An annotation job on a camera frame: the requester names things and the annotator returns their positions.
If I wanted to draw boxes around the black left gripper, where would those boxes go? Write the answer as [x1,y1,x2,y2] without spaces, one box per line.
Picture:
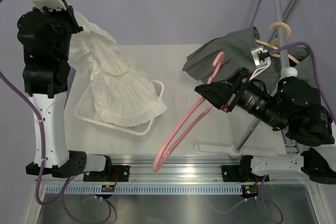
[31,0,82,61]

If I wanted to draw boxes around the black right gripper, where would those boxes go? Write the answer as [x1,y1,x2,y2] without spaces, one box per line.
[195,67,288,131]

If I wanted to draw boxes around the grey pleated skirt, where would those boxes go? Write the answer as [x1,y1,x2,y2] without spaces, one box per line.
[182,27,318,88]

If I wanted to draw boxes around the beige wooden hanger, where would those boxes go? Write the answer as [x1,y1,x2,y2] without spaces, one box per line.
[256,21,300,65]

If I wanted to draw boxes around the pink plastic hanger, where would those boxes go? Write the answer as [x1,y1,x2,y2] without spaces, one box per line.
[152,51,226,173]

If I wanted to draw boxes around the white skirt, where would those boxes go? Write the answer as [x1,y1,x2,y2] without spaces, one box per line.
[69,11,166,127]

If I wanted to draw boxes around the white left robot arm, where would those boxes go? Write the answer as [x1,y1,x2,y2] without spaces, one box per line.
[17,0,113,181]

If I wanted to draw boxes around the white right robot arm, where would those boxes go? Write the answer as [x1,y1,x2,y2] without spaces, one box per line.
[195,68,335,185]

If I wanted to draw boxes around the white rack base foot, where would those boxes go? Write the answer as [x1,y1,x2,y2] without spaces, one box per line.
[194,144,243,158]

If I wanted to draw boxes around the grey clothes rack pole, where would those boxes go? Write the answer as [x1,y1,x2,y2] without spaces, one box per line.
[234,0,298,155]

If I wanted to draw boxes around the white plastic basket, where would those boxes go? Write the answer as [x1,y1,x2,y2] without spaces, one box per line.
[74,85,159,141]

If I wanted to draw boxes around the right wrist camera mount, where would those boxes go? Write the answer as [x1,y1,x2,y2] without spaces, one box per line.
[249,46,271,81]

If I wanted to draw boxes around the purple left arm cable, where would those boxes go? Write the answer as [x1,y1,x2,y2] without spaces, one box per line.
[0,0,77,206]

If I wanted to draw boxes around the aluminium mounting rail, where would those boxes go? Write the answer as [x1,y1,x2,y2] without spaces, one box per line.
[111,155,239,185]

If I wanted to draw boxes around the white slotted cable duct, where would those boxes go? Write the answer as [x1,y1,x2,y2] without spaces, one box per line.
[46,185,243,195]

